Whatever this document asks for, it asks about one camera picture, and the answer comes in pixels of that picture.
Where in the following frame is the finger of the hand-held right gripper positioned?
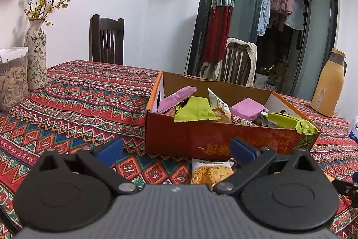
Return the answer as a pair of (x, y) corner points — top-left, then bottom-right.
(333, 172), (358, 207)

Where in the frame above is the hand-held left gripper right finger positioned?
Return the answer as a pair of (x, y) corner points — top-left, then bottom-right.
(213, 137), (322, 195)

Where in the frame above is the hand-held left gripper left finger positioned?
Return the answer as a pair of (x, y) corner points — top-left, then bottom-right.
(28, 138), (140, 195)

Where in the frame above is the orange cardboard box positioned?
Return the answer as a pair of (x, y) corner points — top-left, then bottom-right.
(144, 70), (321, 162)

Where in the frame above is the silver snack packet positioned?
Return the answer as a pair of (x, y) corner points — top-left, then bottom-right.
(253, 112), (270, 127)

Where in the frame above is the biscuit print snack packet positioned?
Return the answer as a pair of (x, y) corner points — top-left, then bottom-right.
(191, 159), (234, 185)
(208, 88), (232, 124)

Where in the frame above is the purple snack packet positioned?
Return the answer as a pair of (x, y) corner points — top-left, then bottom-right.
(230, 97), (269, 120)
(157, 87), (197, 113)

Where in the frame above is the lime green snack packet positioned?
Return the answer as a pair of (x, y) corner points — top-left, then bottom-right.
(265, 112), (320, 135)
(174, 97), (221, 123)

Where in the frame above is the red orange snack packet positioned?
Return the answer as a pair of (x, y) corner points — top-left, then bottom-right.
(164, 105), (183, 117)

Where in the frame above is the patterned red tablecloth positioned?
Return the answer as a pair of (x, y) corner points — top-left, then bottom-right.
(0, 60), (358, 239)

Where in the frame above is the white tissue pack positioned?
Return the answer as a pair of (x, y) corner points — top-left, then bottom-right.
(347, 116), (358, 142)

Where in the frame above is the white container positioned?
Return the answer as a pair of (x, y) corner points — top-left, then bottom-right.
(254, 74), (268, 88)

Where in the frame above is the wooden chair with cloth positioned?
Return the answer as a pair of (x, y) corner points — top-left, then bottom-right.
(200, 37), (258, 87)

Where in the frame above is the yellow thermos jug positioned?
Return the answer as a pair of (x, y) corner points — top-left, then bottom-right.
(310, 49), (347, 118)

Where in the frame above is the wooden chair with slats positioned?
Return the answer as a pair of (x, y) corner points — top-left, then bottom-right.
(221, 37), (252, 86)

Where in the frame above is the red tasselled hanging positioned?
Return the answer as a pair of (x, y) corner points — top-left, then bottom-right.
(202, 0), (235, 64)

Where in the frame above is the floral ceramic vase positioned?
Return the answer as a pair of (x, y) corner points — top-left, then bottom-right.
(25, 19), (47, 90)

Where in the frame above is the clear plastic cereal container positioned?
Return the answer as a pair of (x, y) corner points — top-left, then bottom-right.
(0, 47), (29, 112)

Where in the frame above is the dark wooden chair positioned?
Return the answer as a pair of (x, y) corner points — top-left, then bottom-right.
(89, 14), (125, 65)

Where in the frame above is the light blue shirt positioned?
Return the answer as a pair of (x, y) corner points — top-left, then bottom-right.
(257, 0), (271, 36)

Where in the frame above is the white hanging garment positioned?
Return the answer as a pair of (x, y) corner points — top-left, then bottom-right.
(285, 0), (307, 31)

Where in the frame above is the sliding glass door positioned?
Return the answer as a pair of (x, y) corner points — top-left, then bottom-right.
(187, 0), (340, 101)

